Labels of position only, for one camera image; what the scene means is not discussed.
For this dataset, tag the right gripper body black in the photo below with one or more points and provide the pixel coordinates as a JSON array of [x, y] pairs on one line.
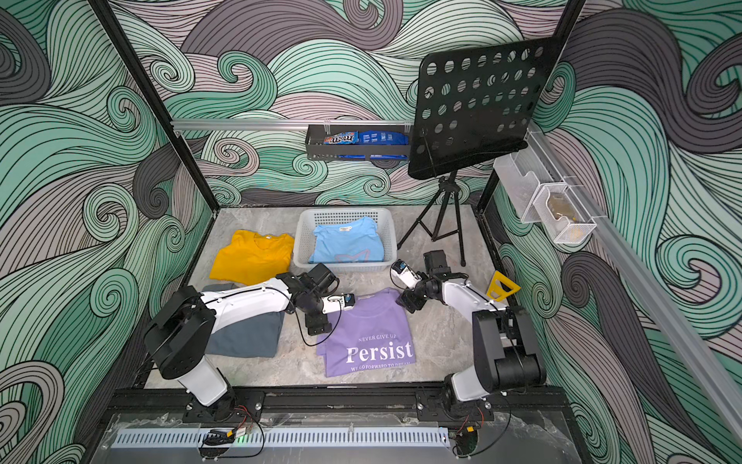
[[414, 295]]

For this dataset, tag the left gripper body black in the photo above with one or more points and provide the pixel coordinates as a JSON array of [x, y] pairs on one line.
[[318, 319]]

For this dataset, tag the purple Persist t-shirt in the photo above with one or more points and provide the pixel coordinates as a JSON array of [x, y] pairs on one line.
[[374, 334]]

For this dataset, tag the grey-blue t-shirt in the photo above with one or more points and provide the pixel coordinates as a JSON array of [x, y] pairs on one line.
[[254, 337]]

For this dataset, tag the white plastic basket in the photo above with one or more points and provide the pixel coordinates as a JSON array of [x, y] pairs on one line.
[[305, 240]]

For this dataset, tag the yellow t-shirt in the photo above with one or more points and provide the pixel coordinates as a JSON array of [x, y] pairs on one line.
[[252, 258]]

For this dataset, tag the light blue t-shirt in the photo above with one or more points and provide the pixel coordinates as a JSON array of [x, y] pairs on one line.
[[356, 241]]

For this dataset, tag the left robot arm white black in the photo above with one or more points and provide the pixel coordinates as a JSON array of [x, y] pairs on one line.
[[177, 338]]

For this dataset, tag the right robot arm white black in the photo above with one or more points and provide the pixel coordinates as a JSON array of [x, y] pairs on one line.
[[506, 353]]

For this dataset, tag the yellow triangular plastic piece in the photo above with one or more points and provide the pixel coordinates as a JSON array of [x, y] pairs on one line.
[[501, 287]]

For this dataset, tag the blue M&M candy bag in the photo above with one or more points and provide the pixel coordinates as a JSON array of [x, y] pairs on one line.
[[374, 138]]

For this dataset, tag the black perforated music stand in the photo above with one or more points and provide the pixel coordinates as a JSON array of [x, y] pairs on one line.
[[474, 105]]

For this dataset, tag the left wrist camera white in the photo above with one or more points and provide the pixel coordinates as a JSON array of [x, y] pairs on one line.
[[335, 303]]

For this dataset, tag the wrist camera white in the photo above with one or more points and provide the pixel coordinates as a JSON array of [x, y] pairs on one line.
[[335, 303], [400, 271]]

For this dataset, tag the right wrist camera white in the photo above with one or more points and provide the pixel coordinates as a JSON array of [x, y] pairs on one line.
[[400, 271]]

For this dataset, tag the white slotted cable duct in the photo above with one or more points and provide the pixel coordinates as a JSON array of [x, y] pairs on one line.
[[289, 437]]

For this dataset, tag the black wall shelf tray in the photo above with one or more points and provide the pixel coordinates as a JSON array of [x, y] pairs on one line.
[[316, 150]]

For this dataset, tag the clear acrylic wall bin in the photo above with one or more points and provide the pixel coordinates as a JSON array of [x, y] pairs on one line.
[[538, 194]]

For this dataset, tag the aluminium rail back wall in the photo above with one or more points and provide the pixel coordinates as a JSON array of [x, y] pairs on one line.
[[262, 124]]

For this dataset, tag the aluminium rail wall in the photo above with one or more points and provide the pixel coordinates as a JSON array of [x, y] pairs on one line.
[[715, 381], [262, 124]]

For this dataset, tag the aluminium rail right wall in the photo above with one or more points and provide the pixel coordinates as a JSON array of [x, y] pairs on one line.
[[715, 381]]

